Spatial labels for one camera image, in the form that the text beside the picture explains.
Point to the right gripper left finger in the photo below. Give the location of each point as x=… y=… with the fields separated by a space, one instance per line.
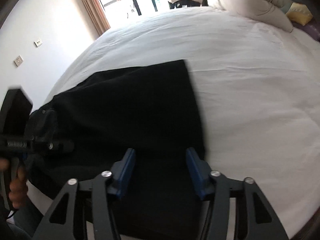
x=65 y=218

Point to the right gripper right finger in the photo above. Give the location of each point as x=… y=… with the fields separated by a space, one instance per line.
x=255 y=218

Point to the black denim pants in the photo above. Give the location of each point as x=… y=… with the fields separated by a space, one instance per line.
x=150 y=109

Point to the person left hand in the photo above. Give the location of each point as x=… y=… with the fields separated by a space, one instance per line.
x=18 y=189

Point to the white bed with sheet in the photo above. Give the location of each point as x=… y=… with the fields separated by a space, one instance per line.
x=258 y=87

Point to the left beige curtain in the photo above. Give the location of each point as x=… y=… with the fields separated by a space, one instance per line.
x=96 y=13

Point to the purple cushion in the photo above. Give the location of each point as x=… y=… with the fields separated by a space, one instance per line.
x=312 y=29

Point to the yellow cushion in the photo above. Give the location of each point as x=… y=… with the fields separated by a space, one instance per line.
x=299 y=13

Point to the rolled white duvet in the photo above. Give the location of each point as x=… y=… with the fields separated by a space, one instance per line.
x=266 y=11

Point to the lower wall socket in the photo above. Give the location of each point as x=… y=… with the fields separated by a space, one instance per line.
x=18 y=61

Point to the wall socket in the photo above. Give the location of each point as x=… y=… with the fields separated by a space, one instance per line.
x=18 y=61
x=38 y=42

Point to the upper wall socket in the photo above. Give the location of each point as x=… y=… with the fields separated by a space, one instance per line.
x=38 y=42

